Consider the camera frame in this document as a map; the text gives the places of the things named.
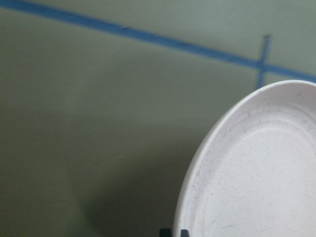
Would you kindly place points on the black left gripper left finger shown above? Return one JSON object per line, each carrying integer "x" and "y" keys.
{"x": 165, "y": 232}

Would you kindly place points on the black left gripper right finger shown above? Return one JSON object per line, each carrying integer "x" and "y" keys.
{"x": 184, "y": 233}

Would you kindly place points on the pink plate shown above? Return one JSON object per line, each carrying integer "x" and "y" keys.
{"x": 254, "y": 174}

